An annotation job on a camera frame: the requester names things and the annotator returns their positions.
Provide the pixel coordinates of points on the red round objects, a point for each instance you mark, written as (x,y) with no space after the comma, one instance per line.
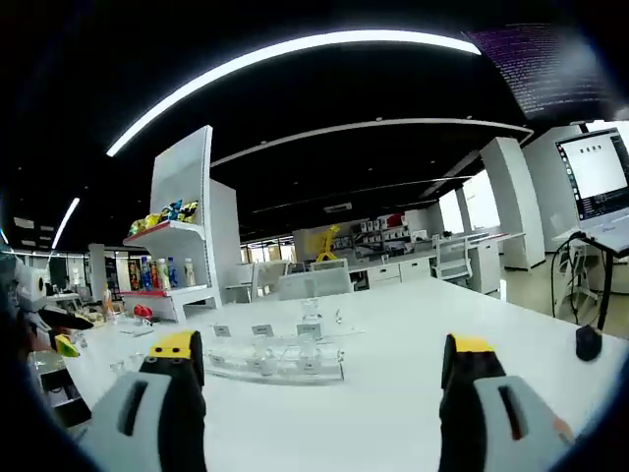
(143,311)

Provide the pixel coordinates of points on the black computer mouse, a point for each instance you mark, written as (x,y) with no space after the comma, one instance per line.
(588,344)

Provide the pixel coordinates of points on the curved ceiling light strip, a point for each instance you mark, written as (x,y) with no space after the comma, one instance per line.
(275,51)

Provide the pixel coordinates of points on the straight ceiling light strip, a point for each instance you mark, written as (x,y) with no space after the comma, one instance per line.
(65,222)

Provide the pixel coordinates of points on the large dark text screen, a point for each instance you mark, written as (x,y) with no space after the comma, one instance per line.
(545,69)

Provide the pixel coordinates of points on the clear acrylic reagent rack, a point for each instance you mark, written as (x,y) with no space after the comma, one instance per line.
(236,355)

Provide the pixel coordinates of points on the black storage cart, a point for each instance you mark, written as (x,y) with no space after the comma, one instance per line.
(66,398)

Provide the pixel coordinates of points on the ceiling air vent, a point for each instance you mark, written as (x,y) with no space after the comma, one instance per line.
(337,207)

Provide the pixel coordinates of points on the background storage shelf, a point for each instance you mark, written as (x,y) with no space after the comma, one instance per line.
(383,233)

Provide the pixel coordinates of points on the small clear glass object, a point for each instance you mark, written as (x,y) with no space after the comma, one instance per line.
(338,316)

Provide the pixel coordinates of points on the clear plastic holder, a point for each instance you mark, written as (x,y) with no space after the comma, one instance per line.
(135,328)

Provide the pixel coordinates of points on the black monitor stand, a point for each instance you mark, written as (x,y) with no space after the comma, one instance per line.
(607,290)

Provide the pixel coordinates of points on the orange juice bottle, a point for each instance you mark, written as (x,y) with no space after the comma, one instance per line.
(107,301)

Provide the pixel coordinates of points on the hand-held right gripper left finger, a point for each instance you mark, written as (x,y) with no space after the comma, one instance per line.
(152,423)

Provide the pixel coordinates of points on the row of snack bags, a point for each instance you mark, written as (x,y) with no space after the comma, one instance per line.
(164,216)

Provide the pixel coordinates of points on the white mesh office chair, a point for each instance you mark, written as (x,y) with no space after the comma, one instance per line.
(452,260)
(268,277)
(314,286)

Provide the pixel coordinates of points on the white office desk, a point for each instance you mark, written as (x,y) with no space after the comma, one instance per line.
(413,270)

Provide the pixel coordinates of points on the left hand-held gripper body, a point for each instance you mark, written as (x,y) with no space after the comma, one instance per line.
(33,285)

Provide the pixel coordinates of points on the white display shelf unit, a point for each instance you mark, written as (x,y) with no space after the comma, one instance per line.
(182,162)

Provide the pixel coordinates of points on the row of drink bottles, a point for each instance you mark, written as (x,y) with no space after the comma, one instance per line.
(164,274)

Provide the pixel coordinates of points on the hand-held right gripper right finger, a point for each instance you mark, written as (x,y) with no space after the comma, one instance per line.
(486,428)

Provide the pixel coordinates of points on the yellow figure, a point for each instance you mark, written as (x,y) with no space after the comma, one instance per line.
(326,243)

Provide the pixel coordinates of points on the computer monitor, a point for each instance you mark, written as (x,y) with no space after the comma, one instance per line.
(594,177)

